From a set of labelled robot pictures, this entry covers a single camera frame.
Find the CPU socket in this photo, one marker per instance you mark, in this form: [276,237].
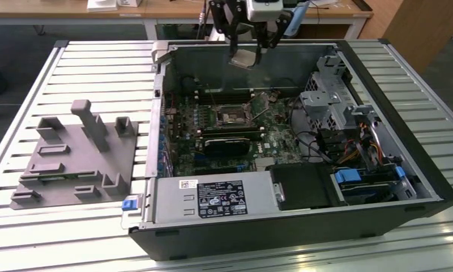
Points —
[232,116]

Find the blue case latch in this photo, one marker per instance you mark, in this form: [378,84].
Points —
[130,205]

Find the silver CPU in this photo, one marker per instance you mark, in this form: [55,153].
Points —
[243,59]

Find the disk bay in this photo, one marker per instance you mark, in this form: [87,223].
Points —
[367,190]

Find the wooden cabinet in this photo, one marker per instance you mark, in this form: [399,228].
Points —
[419,28]

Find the black graphics card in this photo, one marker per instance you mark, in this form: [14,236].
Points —
[227,147]

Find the grey parts rack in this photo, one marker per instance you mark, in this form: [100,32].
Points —
[83,170]

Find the grey power supply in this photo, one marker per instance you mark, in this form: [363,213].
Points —
[174,198]

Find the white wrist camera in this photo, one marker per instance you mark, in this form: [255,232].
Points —
[264,10]

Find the blue disk carrier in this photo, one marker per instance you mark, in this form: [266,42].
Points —
[347,176]

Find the green RAM stick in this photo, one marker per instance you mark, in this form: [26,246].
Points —
[59,177]

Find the white box with print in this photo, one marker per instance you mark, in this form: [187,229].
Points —
[130,3]

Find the silver chipset heatsink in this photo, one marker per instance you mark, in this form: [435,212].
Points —
[266,163]

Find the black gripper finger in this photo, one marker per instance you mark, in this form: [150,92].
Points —
[223,20]
[260,42]

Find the small blue clip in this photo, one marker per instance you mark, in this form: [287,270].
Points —
[399,173]

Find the empty black RAM slots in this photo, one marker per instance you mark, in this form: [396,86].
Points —
[219,99]

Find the plain white box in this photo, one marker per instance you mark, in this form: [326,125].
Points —
[102,5]

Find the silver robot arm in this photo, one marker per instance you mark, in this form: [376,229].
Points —
[296,20]

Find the green motherboard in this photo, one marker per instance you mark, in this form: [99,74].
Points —
[279,144]

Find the black PC case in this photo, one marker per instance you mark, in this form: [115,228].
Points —
[250,241]

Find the black fan shroud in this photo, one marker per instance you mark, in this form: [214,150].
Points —
[302,187]

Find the metal drive cage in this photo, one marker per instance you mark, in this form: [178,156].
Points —
[324,107]

